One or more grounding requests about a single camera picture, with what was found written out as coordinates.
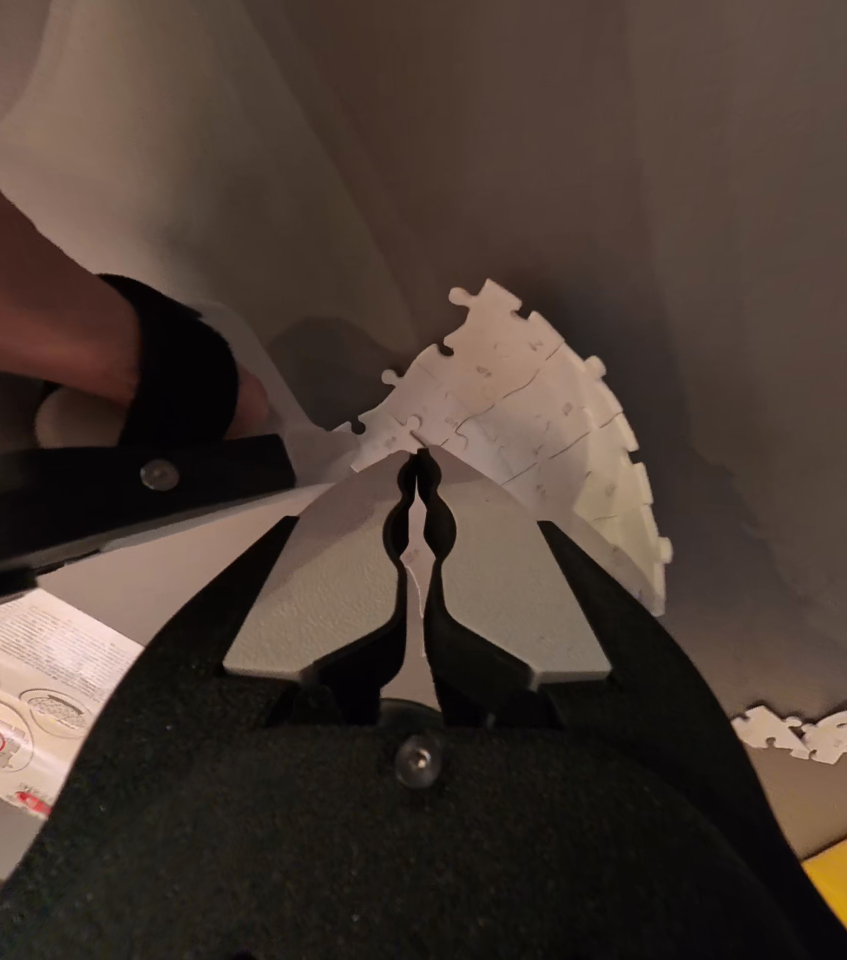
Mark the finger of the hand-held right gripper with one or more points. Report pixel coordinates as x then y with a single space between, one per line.
199 548

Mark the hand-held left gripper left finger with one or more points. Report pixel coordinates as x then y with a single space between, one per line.
319 600

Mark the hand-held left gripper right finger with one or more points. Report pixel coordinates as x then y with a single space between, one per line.
521 600

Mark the assembled white puzzle section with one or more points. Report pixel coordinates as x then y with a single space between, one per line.
544 420

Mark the scattered loose puzzle pieces group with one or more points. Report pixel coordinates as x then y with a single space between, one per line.
799 735

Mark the person's right hand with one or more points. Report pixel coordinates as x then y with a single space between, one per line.
19 300

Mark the white instruction leaflet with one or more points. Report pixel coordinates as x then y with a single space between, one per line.
19 690

